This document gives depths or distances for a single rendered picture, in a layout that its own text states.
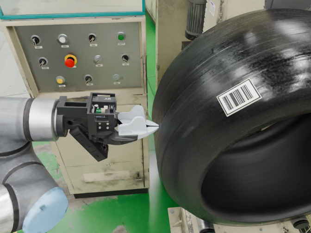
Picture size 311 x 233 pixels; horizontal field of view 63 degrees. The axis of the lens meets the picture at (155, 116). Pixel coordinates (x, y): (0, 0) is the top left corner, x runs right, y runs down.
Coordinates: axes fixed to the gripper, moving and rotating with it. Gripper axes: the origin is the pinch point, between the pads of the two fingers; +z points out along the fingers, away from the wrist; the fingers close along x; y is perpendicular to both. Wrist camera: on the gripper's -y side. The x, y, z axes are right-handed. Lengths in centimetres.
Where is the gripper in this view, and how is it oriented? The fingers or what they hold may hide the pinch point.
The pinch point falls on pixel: (152, 129)
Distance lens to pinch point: 57.5
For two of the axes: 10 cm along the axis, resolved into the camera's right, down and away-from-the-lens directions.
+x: -0.9, -6.6, 7.4
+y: 1.2, -7.5, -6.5
